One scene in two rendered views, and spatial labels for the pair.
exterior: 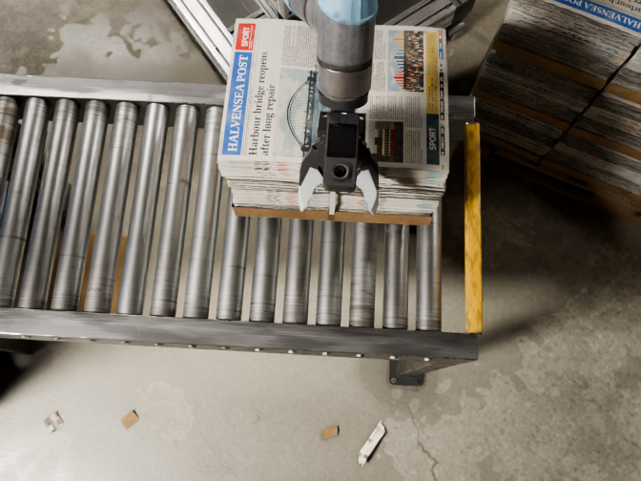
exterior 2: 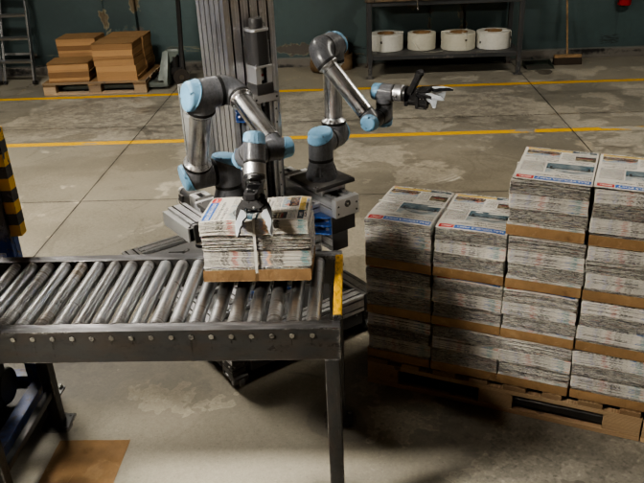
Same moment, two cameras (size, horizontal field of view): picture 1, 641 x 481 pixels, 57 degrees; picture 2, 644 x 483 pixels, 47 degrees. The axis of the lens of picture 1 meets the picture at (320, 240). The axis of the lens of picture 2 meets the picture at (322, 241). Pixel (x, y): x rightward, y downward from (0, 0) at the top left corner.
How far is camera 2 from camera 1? 1.92 m
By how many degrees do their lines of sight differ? 49
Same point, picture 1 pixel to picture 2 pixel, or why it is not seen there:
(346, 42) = (253, 149)
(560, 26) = (391, 233)
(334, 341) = (255, 325)
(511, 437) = not seen: outside the picture
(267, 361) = not seen: outside the picture
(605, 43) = (416, 237)
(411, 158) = (289, 218)
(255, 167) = (216, 226)
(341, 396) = not seen: outside the picture
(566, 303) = (471, 462)
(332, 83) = (248, 167)
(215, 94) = (198, 256)
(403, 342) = (296, 324)
